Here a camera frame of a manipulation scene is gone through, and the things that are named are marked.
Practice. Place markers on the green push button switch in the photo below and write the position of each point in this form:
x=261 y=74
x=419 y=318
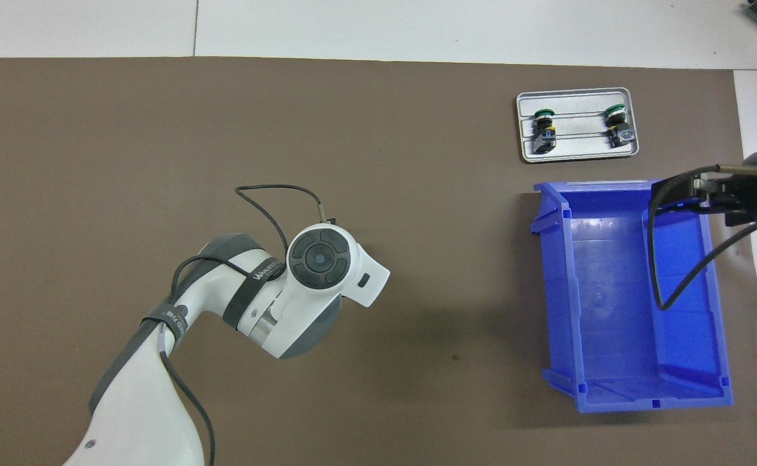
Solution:
x=618 y=120
x=544 y=123

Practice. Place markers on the blue plastic storage bin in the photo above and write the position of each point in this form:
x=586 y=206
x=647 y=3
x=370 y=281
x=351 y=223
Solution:
x=611 y=310

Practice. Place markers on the brown table mat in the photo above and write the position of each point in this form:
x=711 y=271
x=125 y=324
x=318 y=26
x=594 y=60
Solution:
x=158 y=129

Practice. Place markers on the grey metal tray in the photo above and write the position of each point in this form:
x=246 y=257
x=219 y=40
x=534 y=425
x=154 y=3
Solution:
x=579 y=145

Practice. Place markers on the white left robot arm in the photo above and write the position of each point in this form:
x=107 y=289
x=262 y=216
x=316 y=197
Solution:
x=132 y=401

